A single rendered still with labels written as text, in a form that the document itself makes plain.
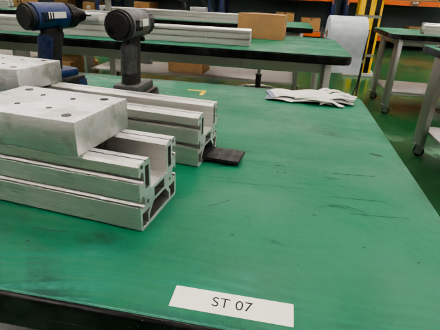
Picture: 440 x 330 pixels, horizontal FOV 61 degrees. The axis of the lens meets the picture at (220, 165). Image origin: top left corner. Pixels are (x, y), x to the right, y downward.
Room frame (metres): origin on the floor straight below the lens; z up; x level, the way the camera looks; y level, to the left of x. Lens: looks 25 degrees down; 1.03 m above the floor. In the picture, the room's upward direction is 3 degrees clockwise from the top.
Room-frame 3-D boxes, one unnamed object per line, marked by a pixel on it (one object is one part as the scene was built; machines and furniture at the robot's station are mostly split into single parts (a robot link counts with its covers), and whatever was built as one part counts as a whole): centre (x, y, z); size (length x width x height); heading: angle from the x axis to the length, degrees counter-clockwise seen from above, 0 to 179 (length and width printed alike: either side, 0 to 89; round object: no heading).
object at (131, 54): (0.86, 0.20, 0.89); 0.20 x 0.08 x 0.22; 170
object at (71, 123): (0.44, 0.22, 0.87); 0.16 x 0.11 x 0.07; 75
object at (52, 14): (0.96, 0.41, 0.89); 0.20 x 0.08 x 0.22; 153
